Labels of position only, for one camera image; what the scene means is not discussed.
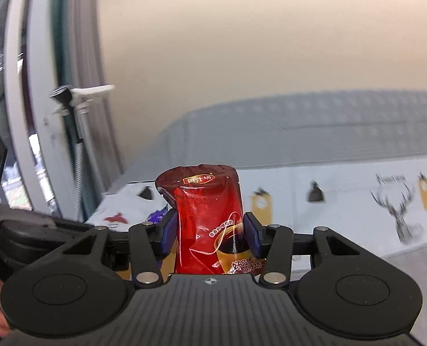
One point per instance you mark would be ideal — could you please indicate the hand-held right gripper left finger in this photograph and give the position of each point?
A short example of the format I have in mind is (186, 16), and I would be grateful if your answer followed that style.
(167, 231)

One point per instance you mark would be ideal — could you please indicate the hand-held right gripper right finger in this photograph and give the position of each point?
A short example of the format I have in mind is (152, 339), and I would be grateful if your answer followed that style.
(251, 233)

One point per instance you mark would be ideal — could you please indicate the red snack packet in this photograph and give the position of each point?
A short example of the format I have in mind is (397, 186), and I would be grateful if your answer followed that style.
(208, 220)

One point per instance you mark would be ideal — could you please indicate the purple snack packet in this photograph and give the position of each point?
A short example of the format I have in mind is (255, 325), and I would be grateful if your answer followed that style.
(157, 215)

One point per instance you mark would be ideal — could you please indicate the grey window frame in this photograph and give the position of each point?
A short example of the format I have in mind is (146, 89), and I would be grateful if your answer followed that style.
(36, 79)

